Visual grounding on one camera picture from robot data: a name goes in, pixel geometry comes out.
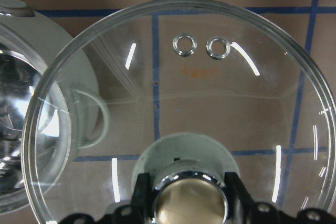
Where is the glass pot lid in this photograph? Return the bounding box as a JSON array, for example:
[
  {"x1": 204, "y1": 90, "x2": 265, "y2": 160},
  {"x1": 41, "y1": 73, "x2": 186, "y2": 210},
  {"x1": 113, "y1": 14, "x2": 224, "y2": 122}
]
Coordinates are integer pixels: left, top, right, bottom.
[{"x1": 23, "y1": 0, "x2": 335, "y2": 223}]

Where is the white steel pot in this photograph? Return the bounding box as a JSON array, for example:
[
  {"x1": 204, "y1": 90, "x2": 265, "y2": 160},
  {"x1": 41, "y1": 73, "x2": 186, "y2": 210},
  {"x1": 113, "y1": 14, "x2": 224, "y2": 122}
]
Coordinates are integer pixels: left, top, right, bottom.
[{"x1": 1, "y1": 0, "x2": 110, "y2": 214}]

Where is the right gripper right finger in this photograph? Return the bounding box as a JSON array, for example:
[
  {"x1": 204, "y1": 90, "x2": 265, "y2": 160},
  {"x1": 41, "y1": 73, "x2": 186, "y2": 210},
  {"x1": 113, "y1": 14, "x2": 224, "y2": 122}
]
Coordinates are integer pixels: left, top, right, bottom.
[{"x1": 224, "y1": 172, "x2": 254, "y2": 223}]

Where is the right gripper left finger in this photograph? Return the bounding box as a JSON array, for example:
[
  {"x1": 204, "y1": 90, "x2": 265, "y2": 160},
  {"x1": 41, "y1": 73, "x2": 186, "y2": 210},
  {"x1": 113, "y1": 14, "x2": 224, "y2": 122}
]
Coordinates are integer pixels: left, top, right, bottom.
[{"x1": 131, "y1": 173, "x2": 157, "y2": 223}]

